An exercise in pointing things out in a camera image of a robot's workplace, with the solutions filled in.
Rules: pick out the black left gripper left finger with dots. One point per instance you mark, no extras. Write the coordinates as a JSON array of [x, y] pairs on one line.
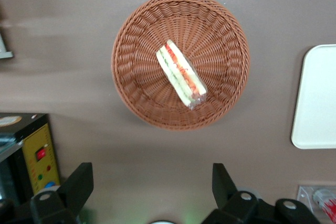
[[65, 197]]

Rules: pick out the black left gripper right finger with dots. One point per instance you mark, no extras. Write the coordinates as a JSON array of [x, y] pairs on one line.
[[228, 203]]

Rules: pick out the triangle sandwich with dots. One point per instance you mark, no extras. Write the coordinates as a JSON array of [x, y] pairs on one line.
[[181, 74]]

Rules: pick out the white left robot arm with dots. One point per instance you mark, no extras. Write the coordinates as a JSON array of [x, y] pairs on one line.
[[165, 222]]

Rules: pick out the cream plastic tray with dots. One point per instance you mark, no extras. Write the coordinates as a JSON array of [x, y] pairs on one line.
[[317, 98]]

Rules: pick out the brown wicker basket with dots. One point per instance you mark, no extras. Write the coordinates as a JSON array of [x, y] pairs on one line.
[[215, 51]]

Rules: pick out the food warmer with yellow panel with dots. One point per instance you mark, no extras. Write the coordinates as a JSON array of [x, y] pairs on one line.
[[39, 142]]

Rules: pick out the clear acrylic bottle rack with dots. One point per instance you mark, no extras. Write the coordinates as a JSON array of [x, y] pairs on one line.
[[304, 195]]

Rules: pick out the red Coca-Cola bottle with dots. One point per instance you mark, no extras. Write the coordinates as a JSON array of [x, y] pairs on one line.
[[329, 207]]

